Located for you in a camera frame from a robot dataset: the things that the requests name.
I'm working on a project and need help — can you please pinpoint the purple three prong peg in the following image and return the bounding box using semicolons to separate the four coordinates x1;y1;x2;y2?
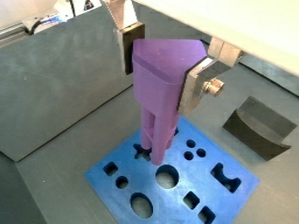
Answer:
132;38;206;165

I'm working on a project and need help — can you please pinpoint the aluminium frame rail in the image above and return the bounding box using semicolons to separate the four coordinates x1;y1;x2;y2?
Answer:
0;0;102;45

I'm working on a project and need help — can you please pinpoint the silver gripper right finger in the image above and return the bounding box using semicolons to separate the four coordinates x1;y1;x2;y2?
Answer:
177;37;242;116

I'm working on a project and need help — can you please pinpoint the blue shape sorter board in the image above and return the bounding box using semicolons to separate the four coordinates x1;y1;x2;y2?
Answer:
85;118;258;224

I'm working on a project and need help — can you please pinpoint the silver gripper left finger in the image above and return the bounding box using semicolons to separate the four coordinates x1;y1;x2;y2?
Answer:
102;0;145;75

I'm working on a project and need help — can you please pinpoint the dark grey curved block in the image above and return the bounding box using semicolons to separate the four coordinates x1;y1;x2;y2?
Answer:
222;96;296;161

